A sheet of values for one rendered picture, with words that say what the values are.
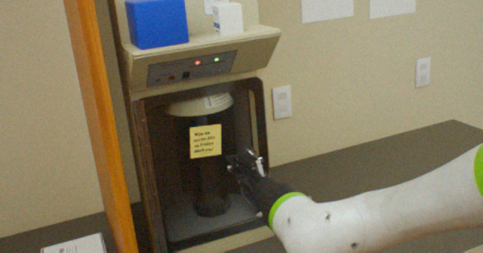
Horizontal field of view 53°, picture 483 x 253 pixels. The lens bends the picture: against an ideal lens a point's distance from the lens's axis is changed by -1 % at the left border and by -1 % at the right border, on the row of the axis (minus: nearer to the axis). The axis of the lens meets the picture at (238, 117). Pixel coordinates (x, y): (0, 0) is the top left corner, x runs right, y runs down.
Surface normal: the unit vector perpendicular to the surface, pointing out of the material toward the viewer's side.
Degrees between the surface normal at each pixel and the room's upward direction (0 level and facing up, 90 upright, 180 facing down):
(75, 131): 90
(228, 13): 90
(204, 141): 90
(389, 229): 102
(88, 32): 90
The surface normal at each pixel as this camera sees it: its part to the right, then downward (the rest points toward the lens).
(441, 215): -0.72, 0.58
